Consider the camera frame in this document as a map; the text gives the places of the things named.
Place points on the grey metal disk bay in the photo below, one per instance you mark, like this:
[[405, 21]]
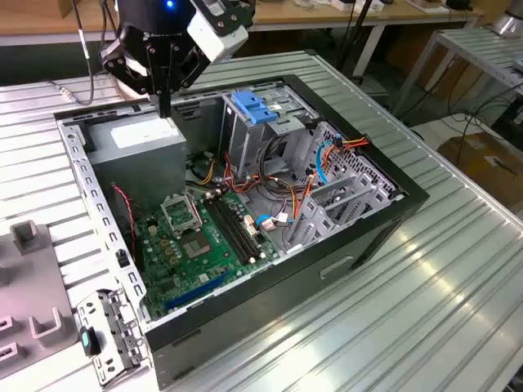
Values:
[[314, 216]]

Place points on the large brown cardboard box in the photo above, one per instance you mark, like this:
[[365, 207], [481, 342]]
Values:
[[482, 159]]

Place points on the blue plastic drive latch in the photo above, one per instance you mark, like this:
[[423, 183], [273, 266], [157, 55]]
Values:
[[253, 108]]

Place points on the blue expansion slot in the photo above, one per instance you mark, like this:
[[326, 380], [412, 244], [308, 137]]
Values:
[[196, 292]]

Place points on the wooden desk white frame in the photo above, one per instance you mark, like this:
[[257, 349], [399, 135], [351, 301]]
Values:
[[408, 16]]

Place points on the black tripod stand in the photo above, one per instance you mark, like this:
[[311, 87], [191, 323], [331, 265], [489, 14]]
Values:
[[356, 28]]

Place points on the CPU socket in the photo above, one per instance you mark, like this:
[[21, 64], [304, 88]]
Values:
[[196, 245]]

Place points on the metal expansion slot bracket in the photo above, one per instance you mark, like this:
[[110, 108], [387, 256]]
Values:
[[118, 326]]

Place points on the grey power supply unit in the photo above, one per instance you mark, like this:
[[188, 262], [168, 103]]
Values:
[[139, 171]]

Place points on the black open PC case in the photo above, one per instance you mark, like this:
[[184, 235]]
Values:
[[286, 310]]

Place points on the black RAM slot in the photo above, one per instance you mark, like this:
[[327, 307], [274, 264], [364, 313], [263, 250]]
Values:
[[231, 228], [238, 228], [244, 228], [225, 228]]

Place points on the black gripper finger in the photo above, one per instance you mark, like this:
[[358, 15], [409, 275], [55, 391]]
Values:
[[115, 61], [192, 67]]

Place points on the grey metal drive cage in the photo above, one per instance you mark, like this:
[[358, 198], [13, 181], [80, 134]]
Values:
[[241, 139]]

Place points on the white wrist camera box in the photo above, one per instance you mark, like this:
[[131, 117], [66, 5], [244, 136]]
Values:
[[220, 41]]

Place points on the green motherboard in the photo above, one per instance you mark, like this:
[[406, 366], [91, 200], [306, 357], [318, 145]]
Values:
[[220, 269]]

